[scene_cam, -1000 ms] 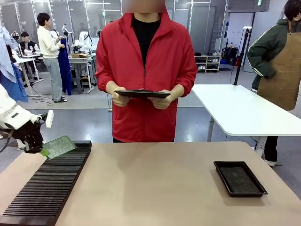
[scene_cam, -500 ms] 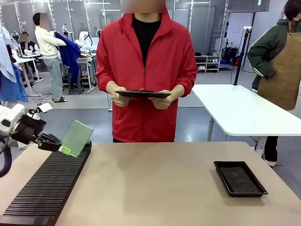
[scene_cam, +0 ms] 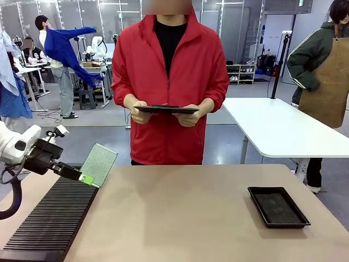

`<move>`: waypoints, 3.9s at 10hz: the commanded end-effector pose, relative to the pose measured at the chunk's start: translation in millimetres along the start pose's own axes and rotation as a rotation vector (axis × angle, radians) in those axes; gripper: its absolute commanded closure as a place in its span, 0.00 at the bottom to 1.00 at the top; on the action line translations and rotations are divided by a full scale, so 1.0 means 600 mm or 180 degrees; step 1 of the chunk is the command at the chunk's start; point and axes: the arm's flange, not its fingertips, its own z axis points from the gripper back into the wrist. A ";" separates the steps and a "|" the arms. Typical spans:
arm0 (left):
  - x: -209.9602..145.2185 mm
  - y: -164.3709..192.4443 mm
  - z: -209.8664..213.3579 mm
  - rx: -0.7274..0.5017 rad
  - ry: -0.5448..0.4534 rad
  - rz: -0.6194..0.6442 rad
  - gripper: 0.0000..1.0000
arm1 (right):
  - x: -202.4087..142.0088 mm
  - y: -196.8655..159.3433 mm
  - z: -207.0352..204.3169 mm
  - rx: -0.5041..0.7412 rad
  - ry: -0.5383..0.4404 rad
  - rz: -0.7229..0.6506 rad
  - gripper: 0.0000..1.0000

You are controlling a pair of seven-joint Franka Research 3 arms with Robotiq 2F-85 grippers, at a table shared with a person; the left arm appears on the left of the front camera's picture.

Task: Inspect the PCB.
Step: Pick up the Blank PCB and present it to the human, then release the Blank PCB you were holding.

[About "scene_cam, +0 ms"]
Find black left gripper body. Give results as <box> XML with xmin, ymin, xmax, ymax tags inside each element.
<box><xmin>23</xmin><ymin>150</ymin><xmax>62</xmax><ymax>176</ymax></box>

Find green perforated PCB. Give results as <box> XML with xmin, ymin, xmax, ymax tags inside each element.
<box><xmin>80</xmin><ymin>143</ymin><xmax>118</xmax><ymax>189</ymax></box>

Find black clipboard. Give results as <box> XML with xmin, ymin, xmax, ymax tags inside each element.
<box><xmin>133</xmin><ymin>104</ymin><xmax>200</xmax><ymax>116</ymax></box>

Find person's right forearm red sleeve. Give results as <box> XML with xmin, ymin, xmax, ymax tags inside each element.
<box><xmin>111</xmin><ymin>80</ymin><xmax>137</xmax><ymax>108</ymax></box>

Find person's left forearm red sleeve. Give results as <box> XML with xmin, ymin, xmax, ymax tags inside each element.
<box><xmin>206</xmin><ymin>79</ymin><xmax>230</xmax><ymax>113</ymax></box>

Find black slotted PCB rack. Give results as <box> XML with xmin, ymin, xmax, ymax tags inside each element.
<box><xmin>0</xmin><ymin>163</ymin><xmax>99</xmax><ymax>262</ymax></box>

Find person's right hand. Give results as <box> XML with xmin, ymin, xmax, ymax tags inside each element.
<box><xmin>123</xmin><ymin>94</ymin><xmax>152</xmax><ymax>125</ymax></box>

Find person's left hand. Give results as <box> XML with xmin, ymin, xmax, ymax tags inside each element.
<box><xmin>172</xmin><ymin>98</ymin><xmax>214</xmax><ymax>128</ymax></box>

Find grey plastic stool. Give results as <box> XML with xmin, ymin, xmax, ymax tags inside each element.
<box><xmin>79</xmin><ymin>88</ymin><xmax>98</xmax><ymax>110</ymax></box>

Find man with grey trousers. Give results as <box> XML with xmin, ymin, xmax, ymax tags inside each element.
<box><xmin>34</xmin><ymin>15</ymin><xmax>80</xmax><ymax>120</ymax></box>

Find person in light blue clothes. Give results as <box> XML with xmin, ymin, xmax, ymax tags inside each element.
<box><xmin>0</xmin><ymin>29</ymin><xmax>33</xmax><ymax>132</ymax></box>

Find white background desk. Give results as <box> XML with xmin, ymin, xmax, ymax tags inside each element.
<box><xmin>69</xmin><ymin>62</ymin><xmax>113</xmax><ymax>109</ymax></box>

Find seated person in black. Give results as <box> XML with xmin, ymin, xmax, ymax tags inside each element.
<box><xmin>21</xmin><ymin>37</ymin><xmax>47</xmax><ymax>67</ymax></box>

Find blue jacket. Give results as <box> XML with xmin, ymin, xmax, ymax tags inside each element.
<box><xmin>44</xmin><ymin>26</ymin><xmax>105</xmax><ymax>88</ymax></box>

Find person in red jacket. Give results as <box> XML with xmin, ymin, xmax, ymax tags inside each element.
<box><xmin>111</xmin><ymin>0</ymin><xmax>230</xmax><ymax>166</ymax></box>

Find wooden shoe shelf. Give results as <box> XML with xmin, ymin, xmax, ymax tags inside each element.
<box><xmin>226</xmin><ymin>63</ymin><xmax>257</xmax><ymax>85</ymax></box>

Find black plastic tray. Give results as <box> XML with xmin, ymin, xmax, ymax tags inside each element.
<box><xmin>247</xmin><ymin>186</ymin><xmax>311</xmax><ymax>229</ymax></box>

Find white table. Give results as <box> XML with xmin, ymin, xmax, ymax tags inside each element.
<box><xmin>222</xmin><ymin>97</ymin><xmax>349</xmax><ymax>181</ymax></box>

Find black bags pile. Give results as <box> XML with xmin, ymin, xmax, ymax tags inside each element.
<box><xmin>257</xmin><ymin>53</ymin><xmax>276</xmax><ymax>77</ymax></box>

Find black tripod pole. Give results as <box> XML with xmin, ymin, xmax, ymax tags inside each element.
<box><xmin>269</xmin><ymin>30</ymin><xmax>293</xmax><ymax>100</ymax></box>

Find person in brown apron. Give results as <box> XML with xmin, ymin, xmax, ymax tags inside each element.
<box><xmin>286</xmin><ymin>0</ymin><xmax>349</xmax><ymax>194</ymax></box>

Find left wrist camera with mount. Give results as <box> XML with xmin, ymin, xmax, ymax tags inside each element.
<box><xmin>34</xmin><ymin>125</ymin><xmax>70</xmax><ymax>159</ymax></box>

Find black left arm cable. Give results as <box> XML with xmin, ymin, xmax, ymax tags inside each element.
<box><xmin>0</xmin><ymin>165</ymin><xmax>23</xmax><ymax>221</ymax></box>

